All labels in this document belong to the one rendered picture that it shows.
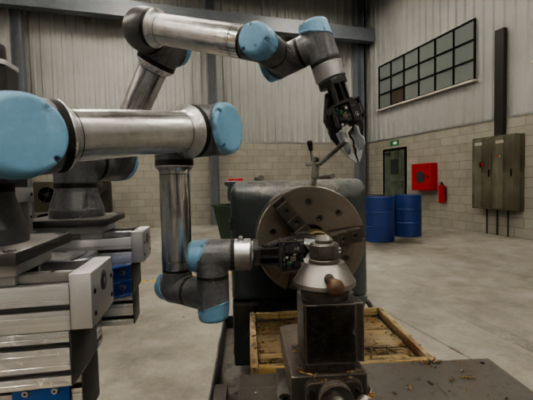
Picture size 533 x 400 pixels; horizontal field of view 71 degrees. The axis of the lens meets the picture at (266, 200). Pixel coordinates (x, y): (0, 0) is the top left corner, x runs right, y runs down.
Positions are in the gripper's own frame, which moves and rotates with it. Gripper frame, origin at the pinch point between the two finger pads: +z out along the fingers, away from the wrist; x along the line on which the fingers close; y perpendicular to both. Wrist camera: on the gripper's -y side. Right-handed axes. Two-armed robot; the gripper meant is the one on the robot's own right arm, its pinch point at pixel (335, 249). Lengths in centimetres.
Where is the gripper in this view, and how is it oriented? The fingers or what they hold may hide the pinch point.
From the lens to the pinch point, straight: 93.7
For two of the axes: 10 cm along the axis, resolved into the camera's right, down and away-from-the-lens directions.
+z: 10.0, -0.3, 0.3
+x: -0.3, -10.0, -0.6
